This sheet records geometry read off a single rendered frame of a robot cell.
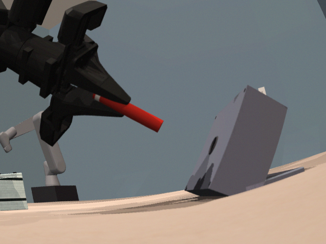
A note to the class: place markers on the red peg with white band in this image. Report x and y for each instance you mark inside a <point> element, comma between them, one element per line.
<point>131,111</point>

